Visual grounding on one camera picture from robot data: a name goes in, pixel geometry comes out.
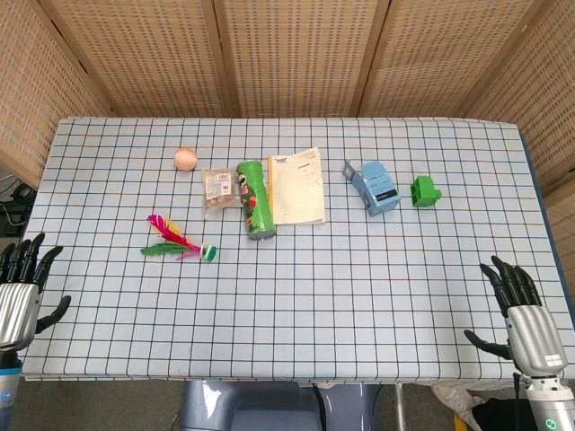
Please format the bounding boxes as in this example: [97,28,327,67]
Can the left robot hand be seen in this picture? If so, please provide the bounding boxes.
[0,233,72,352]

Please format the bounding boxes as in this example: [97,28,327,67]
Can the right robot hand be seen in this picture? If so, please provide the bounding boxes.
[463,255,570,376]

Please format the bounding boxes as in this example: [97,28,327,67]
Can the colourful feather shuttlecock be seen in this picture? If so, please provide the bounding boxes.
[139,214,219,263]

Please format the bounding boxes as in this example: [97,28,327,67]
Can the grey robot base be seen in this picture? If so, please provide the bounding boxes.
[179,380,378,431]

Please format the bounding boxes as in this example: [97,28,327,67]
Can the green plastic block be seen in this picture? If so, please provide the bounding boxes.
[410,175,443,209]

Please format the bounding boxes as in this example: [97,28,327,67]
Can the blue cardboard box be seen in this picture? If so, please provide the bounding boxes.
[342,160,402,218]

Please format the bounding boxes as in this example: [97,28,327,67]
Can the brown egg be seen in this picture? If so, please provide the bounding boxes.
[173,146,199,172]

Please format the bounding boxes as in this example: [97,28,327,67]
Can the clear bag of snacks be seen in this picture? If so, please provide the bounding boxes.
[201,167,241,219]

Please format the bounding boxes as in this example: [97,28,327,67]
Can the blue checked tablecloth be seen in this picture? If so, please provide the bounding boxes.
[19,116,575,385]

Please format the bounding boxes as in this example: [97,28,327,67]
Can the green chips can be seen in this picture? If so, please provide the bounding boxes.
[235,159,277,242]

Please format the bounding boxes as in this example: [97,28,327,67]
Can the cream paper notebook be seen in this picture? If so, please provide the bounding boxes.
[268,146,327,226]

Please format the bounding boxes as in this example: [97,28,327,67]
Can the woven bamboo folding screen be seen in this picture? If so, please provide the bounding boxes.
[0,0,575,252]

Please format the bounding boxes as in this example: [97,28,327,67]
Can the black cables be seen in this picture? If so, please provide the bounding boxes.
[0,177,37,239]

